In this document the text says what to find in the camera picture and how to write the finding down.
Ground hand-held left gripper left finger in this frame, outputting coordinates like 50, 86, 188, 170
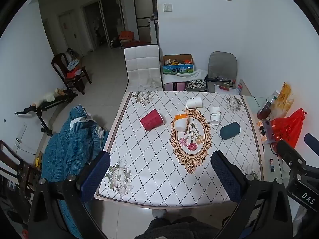
29, 151, 111, 239

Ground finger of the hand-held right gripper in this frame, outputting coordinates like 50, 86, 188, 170
276, 139, 307, 171
304, 133, 319, 155

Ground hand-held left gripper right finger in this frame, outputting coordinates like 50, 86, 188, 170
211, 150, 294, 239

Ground white labelled cup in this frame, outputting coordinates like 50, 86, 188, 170
209, 106, 221, 126

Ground orange and white cup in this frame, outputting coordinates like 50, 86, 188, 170
174, 112, 189, 131

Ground red cup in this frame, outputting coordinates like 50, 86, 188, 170
140, 109, 165, 131

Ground white paper cup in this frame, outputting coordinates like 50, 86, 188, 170
185, 96, 203, 109

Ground red plastic bag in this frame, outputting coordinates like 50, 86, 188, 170
270, 108, 308, 150

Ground small pink device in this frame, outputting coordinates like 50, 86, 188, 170
261, 119, 276, 143

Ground blue blanket pile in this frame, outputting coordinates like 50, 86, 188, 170
40, 105, 110, 239

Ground dark teal oval case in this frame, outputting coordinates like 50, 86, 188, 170
220, 122, 241, 140

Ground dark sauce bottle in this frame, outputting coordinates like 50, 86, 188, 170
257, 97, 278, 121

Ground yellow plastic bag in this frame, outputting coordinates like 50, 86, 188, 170
270, 82, 295, 120

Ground floral diamond print tablecloth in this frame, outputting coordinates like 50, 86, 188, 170
95, 91, 265, 208

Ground white side table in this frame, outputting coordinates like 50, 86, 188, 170
240, 94, 291, 182

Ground person's dark trousers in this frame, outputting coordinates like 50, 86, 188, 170
134, 216, 225, 239

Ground person's white sock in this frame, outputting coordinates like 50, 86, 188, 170
152, 208, 166, 219

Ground dark wooden chair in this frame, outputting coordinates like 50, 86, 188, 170
51, 52, 92, 95
0, 139, 43, 197

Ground black and white patterned bag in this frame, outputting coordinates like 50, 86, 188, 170
185, 79, 207, 92

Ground pink storage box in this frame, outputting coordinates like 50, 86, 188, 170
163, 82, 186, 92

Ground white cloth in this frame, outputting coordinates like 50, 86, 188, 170
163, 68, 209, 84

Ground clothes pile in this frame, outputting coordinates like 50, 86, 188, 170
65, 50, 85, 79

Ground grey padded chair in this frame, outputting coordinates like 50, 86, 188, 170
207, 51, 239, 94

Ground printed cardboard box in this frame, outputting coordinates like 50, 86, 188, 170
162, 54, 195, 75

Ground white padded chair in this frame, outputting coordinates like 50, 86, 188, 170
124, 44, 163, 92

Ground orange crate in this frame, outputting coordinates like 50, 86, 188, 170
119, 30, 135, 42

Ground white appliance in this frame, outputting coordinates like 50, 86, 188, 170
149, 18, 159, 46

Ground white wall outlet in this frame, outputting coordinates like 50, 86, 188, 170
14, 123, 28, 143

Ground black handled tool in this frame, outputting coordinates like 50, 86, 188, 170
206, 77, 233, 84

